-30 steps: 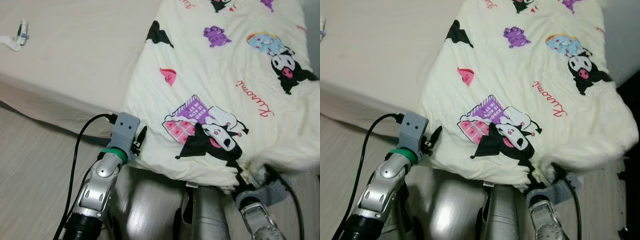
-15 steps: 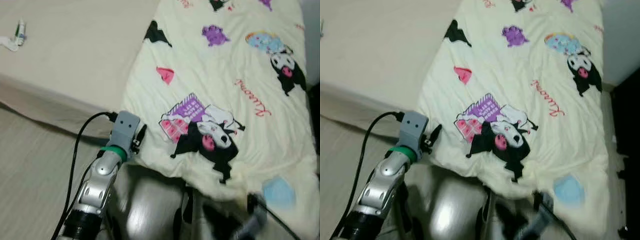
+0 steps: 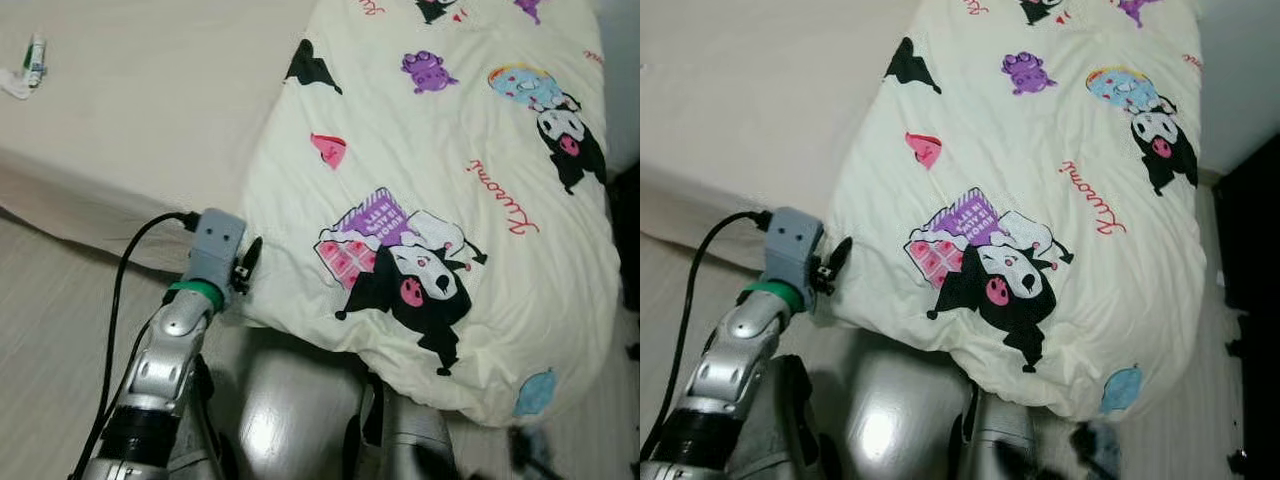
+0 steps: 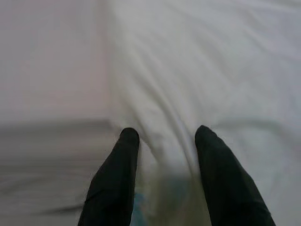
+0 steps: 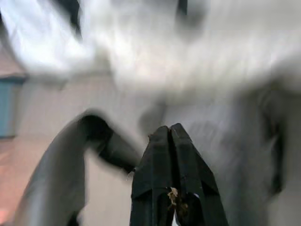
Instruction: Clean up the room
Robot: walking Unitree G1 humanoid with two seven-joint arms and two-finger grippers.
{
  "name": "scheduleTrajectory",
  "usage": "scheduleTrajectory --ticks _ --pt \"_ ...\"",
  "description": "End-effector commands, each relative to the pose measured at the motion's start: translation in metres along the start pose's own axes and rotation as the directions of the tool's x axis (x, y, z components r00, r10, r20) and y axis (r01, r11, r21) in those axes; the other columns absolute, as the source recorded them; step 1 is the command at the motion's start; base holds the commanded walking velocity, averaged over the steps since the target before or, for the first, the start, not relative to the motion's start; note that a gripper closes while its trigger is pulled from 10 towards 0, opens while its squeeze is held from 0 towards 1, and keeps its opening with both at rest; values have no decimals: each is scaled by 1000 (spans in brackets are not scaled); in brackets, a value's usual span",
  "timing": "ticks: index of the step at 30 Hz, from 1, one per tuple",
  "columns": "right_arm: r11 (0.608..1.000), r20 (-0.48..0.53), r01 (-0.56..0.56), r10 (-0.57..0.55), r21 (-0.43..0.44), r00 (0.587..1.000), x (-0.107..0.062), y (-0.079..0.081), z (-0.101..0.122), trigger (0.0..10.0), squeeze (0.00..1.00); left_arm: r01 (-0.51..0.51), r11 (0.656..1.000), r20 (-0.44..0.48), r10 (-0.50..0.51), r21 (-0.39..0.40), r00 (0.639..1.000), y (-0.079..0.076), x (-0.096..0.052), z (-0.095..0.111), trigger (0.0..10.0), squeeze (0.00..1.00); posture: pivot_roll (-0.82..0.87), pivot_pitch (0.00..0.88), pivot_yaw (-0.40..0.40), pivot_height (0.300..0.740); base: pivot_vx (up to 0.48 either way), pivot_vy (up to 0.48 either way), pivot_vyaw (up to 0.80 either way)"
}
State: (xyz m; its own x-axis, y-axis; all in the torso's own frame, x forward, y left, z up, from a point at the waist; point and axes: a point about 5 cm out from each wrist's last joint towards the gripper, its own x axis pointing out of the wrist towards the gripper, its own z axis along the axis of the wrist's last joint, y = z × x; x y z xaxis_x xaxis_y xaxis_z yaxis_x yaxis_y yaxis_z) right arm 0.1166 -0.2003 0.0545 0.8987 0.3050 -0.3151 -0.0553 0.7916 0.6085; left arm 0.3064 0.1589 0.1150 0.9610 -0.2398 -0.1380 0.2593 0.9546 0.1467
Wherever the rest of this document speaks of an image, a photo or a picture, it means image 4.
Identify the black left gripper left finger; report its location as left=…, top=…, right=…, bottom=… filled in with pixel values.
left=77, top=127, right=141, bottom=226

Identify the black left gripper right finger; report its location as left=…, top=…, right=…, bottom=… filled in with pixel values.
left=194, top=125, right=277, bottom=226

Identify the white bed mattress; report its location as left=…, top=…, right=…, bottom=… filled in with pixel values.
left=0, top=0, right=301, bottom=226

